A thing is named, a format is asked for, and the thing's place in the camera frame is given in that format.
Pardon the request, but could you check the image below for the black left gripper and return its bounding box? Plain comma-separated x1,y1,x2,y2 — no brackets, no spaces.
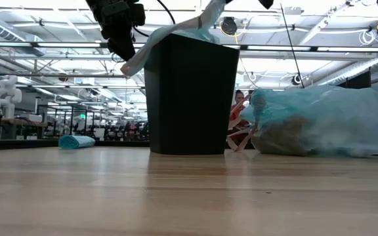
87,0,146,62

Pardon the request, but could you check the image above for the blue drawstring trash bag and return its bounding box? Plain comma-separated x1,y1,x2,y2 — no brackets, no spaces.
119,0,226,78
226,85,378,159

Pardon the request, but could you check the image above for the black plastic trash bin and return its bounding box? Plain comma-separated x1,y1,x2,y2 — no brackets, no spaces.
143,32,242,156

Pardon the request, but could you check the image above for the roll of blue trash bags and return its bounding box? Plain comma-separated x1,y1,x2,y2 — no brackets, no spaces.
58,134,96,150

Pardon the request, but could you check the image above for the background bench with equipment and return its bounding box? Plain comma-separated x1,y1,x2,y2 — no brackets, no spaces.
95,120,149,142

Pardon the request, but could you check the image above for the person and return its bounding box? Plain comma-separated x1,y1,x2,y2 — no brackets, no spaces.
229,88,255,145

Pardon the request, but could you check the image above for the black curtain partition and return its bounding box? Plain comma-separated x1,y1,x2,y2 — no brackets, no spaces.
338,69,373,90

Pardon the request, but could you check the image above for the wooden background workbench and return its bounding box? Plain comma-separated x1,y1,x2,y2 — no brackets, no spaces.
0,115,49,141

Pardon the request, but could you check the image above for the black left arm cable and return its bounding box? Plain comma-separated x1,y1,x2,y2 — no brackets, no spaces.
132,0,177,37

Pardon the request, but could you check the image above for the white ceiling cable coil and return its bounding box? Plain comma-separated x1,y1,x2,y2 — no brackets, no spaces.
359,29,377,46

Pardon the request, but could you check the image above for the black aluminium table frame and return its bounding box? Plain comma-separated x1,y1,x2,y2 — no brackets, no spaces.
0,139,151,151

